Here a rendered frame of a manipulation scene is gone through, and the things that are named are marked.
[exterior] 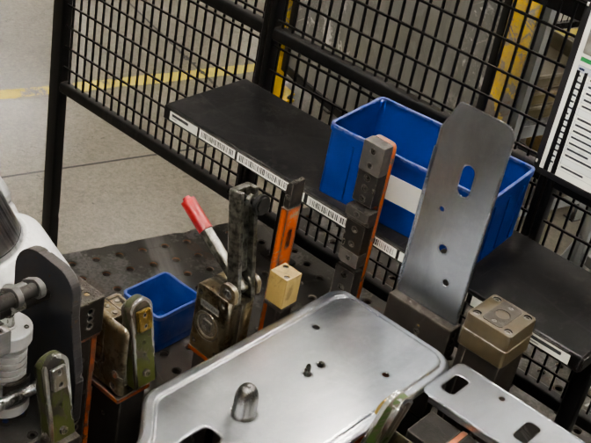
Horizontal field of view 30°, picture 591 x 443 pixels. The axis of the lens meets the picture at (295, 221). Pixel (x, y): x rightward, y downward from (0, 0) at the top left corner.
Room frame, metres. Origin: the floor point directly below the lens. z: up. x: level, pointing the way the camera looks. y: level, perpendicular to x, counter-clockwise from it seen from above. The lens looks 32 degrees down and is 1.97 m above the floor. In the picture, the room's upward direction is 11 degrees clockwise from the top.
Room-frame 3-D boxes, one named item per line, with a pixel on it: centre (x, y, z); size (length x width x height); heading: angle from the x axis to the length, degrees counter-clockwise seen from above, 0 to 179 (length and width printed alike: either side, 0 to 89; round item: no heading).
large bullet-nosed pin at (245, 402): (1.07, 0.02, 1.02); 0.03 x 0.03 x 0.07
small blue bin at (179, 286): (1.56, 0.21, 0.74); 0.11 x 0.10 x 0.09; 144
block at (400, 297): (1.38, -0.22, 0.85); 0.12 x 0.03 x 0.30; 54
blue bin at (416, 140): (1.61, -0.19, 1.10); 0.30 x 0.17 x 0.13; 60
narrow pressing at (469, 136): (1.38, -0.22, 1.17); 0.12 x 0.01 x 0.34; 54
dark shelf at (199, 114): (1.64, -0.15, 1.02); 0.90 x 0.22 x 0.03; 54
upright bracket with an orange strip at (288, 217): (1.34, 0.01, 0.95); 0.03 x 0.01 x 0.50; 144
